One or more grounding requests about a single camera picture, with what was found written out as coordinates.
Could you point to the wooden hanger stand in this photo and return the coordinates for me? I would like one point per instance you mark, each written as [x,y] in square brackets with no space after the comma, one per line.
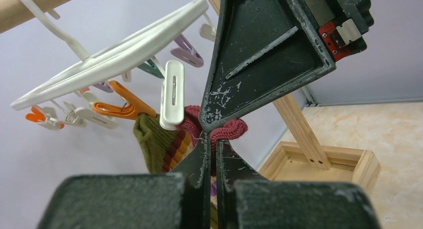
[302,160]

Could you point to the green striped sock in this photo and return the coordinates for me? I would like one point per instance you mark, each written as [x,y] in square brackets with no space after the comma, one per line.
[162,149]

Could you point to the purple clothes clip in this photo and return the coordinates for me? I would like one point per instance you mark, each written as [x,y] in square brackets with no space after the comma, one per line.
[186,52]

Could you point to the teal clothes clip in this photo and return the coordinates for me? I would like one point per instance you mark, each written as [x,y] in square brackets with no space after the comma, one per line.
[151,68]

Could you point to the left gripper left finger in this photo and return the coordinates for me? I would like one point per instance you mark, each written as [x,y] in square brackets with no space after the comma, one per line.
[179,199]

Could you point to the orange clothes clip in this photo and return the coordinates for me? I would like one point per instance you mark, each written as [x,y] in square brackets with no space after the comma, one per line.
[132,107]
[38,117]

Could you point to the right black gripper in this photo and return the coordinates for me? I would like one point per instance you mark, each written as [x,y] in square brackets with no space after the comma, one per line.
[265,49]

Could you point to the white clothes clip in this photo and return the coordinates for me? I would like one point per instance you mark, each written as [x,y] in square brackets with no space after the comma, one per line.
[172,96]

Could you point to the white plastic clip hanger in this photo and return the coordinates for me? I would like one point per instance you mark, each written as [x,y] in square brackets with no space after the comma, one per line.
[112,61]

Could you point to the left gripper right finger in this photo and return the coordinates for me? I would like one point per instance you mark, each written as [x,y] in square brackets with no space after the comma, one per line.
[247,200]

